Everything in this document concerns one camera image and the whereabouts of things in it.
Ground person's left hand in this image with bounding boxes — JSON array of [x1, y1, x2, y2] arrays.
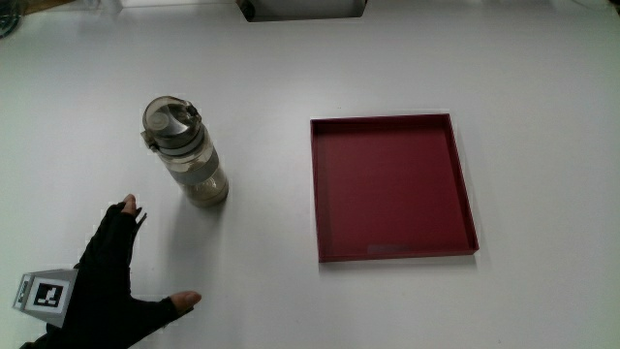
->
[[12, 194, 202, 349]]

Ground clear grey-lidded water bottle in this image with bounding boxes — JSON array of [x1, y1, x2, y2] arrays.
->
[[140, 95, 231, 209]]

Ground dark red square tray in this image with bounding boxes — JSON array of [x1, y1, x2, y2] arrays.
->
[[309, 112, 481, 264]]

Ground grey box with black part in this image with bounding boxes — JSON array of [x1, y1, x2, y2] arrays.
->
[[235, 0, 369, 23]]

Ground dark cables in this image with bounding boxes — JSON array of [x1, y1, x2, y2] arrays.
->
[[0, 0, 25, 40]]

